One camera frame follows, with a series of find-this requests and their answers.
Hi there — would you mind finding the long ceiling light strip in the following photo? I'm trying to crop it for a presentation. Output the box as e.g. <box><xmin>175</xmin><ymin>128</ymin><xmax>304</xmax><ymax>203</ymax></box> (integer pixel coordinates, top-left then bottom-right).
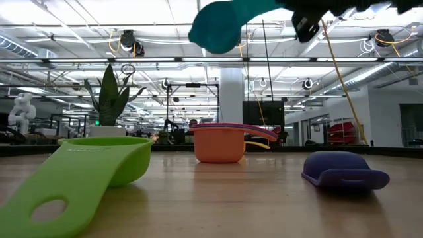
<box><xmin>0</xmin><ymin>56</ymin><xmax>423</xmax><ymax>63</ymax></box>

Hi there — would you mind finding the black aluminium table frame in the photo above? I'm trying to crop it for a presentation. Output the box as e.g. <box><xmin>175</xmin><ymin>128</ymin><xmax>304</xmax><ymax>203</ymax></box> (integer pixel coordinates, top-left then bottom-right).
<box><xmin>0</xmin><ymin>143</ymin><xmax>423</xmax><ymax>159</ymax></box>

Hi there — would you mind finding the green measuring cup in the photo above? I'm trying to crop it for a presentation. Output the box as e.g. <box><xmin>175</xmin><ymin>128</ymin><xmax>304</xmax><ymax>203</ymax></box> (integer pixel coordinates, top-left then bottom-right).
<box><xmin>0</xmin><ymin>136</ymin><xmax>155</xmax><ymax>238</ymax></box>

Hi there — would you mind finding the orange measuring cup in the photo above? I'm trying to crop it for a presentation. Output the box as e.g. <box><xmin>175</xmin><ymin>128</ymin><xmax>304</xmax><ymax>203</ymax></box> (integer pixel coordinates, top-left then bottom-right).
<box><xmin>190</xmin><ymin>127</ymin><xmax>278</xmax><ymax>164</ymax></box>

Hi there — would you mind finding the large ceiling cable reel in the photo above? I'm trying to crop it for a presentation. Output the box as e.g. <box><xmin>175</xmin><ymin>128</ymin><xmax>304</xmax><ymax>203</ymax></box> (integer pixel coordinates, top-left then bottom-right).
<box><xmin>374</xmin><ymin>28</ymin><xmax>395</xmax><ymax>48</ymax></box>
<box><xmin>118</xmin><ymin>28</ymin><xmax>145</xmax><ymax>58</ymax></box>

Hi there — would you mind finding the turquoise measuring cup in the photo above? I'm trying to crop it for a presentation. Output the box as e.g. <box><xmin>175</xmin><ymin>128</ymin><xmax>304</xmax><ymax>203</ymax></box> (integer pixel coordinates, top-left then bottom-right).
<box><xmin>188</xmin><ymin>0</ymin><xmax>286</xmax><ymax>55</ymax></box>

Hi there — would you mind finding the shelf with red bins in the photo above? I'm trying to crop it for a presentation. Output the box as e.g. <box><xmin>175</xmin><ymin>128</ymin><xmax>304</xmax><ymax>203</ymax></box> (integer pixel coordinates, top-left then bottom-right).
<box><xmin>326</xmin><ymin>120</ymin><xmax>358</xmax><ymax>145</ymax></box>

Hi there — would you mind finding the snake plant in white pot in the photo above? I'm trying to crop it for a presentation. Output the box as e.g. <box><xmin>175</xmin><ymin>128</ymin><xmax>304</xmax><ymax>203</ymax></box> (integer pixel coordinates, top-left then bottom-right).
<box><xmin>84</xmin><ymin>63</ymin><xmax>147</xmax><ymax>138</ymax></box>

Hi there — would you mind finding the yellow hanging cable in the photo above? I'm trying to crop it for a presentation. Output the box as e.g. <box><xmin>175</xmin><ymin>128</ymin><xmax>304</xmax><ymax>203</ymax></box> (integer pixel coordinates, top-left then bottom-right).
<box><xmin>319</xmin><ymin>18</ymin><xmax>370</xmax><ymax>146</ymax></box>

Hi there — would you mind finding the silver ceiling air duct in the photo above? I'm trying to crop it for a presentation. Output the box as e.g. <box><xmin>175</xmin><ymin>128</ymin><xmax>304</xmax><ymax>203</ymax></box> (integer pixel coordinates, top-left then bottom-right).
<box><xmin>330</xmin><ymin>49</ymin><xmax>423</xmax><ymax>93</ymax></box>
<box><xmin>0</xmin><ymin>34</ymin><xmax>59</xmax><ymax>69</ymax></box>

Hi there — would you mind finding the black gantry frame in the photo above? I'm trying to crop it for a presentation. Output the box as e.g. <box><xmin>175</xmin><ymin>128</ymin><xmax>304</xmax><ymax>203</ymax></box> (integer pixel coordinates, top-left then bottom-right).
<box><xmin>166</xmin><ymin>82</ymin><xmax>220</xmax><ymax>125</ymax></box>

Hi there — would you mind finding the small dark blue measuring cup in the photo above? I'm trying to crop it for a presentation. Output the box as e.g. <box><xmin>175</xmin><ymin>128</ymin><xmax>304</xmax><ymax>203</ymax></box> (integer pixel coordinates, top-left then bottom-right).
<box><xmin>301</xmin><ymin>151</ymin><xmax>391</xmax><ymax>191</ymax></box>

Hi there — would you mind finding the black screen panel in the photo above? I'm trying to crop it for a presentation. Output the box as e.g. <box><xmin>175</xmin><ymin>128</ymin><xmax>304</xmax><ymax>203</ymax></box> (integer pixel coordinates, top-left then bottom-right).
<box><xmin>242</xmin><ymin>100</ymin><xmax>286</xmax><ymax>127</ymax></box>

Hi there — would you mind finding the white humanoid robot figure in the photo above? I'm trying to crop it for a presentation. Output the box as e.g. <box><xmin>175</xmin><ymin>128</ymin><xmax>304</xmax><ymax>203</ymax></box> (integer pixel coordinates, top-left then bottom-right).
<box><xmin>7</xmin><ymin>91</ymin><xmax>37</xmax><ymax>136</ymax></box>

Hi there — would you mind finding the red measuring cup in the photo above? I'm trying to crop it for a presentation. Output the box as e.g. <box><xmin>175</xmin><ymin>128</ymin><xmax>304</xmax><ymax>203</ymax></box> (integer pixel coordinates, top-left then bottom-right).
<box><xmin>190</xmin><ymin>124</ymin><xmax>278</xmax><ymax>138</ymax></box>

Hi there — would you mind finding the black hanging cable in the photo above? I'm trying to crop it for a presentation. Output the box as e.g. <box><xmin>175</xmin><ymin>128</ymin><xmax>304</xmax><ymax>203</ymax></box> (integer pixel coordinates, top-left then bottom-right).
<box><xmin>262</xmin><ymin>19</ymin><xmax>276</xmax><ymax>102</ymax></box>

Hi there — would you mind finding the white building column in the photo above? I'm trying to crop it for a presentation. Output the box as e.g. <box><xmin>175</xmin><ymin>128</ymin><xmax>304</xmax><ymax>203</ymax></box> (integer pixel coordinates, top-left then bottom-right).
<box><xmin>219</xmin><ymin>67</ymin><xmax>246</xmax><ymax>126</ymax></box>

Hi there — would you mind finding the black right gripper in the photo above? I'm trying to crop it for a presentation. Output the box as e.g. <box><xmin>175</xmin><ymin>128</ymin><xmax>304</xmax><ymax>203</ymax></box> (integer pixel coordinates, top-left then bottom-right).
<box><xmin>280</xmin><ymin>0</ymin><xmax>394</xmax><ymax>44</ymax></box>

